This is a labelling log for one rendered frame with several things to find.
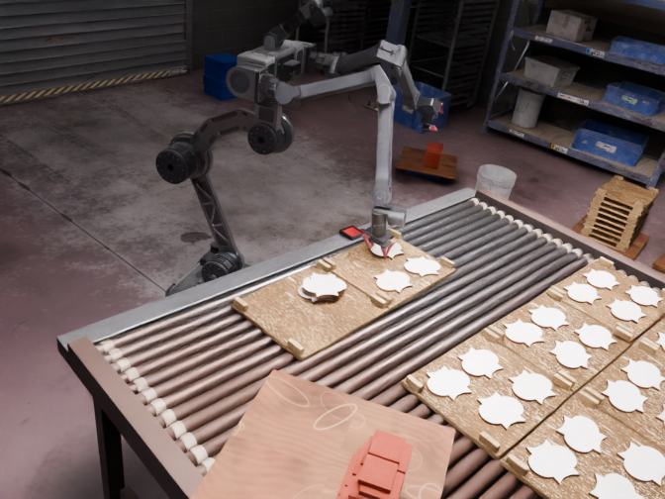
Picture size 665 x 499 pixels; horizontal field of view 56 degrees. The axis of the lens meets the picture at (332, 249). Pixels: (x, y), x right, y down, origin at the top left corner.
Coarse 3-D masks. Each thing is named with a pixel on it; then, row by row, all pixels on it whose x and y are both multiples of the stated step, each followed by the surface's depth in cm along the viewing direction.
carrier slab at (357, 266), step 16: (400, 240) 256; (336, 256) 239; (352, 256) 241; (368, 256) 242; (400, 256) 245; (416, 256) 246; (432, 256) 248; (336, 272) 230; (352, 272) 231; (368, 272) 232; (384, 272) 234; (448, 272) 239; (368, 288) 224; (416, 288) 227; (400, 304) 220
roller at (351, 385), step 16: (576, 256) 268; (544, 272) 252; (512, 288) 238; (480, 304) 227; (496, 304) 230; (464, 320) 218; (432, 336) 207; (400, 352) 198; (416, 352) 201; (368, 368) 190; (384, 368) 192; (352, 384) 183; (208, 464) 152
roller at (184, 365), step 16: (496, 224) 283; (464, 240) 267; (240, 336) 195; (256, 336) 198; (208, 352) 187; (224, 352) 190; (176, 368) 180; (192, 368) 183; (128, 384) 172; (144, 384) 173
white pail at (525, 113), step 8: (520, 88) 645; (528, 88) 659; (520, 96) 647; (528, 96) 638; (536, 96) 635; (544, 96) 640; (520, 104) 648; (528, 104) 642; (536, 104) 642; (520, 112) 651; (528, 112) 646; (536, 112) 648; (512, 120) 665; (520, 120) 653; (528, 120) 650; (536, 120) 657
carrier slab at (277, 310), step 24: (264, 288) 216; (288, 288) 218; (240, 312) 204; (264, 312) 204; (288, 312) 206; (312, 312) 208; (336, 312) 209; (360, 312) 211; (384, 312) 213; (288, 336) 196; (312, 336) 197; (336, 336) 199
